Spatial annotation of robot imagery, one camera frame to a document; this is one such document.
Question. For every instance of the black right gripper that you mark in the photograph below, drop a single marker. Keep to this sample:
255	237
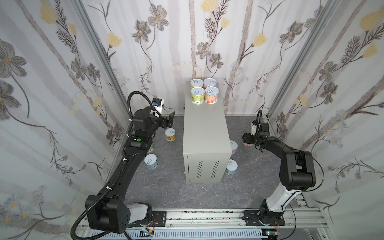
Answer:
255	139

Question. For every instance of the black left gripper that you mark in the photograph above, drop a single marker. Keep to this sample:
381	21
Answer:
163	124

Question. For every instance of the orange label can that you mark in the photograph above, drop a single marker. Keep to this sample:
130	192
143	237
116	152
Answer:
170	134

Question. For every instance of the green label can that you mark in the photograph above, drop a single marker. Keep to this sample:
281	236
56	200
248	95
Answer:
198	95
152	147

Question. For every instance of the yellow label can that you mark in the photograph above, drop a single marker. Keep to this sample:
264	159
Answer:
196	83

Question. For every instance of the brown label can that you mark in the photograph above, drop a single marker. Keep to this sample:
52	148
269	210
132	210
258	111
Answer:
211	95

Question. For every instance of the pink label can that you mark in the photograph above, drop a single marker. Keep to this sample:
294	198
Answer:
209	82

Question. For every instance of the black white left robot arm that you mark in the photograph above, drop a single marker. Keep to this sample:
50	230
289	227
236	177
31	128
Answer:
107	211

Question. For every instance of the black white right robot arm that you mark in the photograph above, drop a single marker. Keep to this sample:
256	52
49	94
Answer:
297	174

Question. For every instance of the white can beside cabinet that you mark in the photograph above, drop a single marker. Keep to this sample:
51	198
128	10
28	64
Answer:
234	146

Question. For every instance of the light blue can left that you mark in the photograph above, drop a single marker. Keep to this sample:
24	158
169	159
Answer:
151	161

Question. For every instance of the light blue can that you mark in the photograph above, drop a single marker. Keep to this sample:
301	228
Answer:
231	167
151	161

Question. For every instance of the light blue can right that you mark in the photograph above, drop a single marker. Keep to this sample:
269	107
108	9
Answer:
231	167

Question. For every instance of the grey metal cabinet box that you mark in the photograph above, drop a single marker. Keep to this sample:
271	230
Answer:
206	142

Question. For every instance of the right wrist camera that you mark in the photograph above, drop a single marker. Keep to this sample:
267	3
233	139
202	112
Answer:
254	127

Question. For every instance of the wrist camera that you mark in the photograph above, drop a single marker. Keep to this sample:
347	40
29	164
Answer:
157	106
254	127

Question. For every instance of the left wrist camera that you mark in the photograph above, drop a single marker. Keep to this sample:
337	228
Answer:
157	106

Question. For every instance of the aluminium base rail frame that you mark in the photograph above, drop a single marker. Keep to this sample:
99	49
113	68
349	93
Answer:
301	222

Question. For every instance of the white slotted cable duct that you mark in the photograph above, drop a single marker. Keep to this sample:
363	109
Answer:
197	234

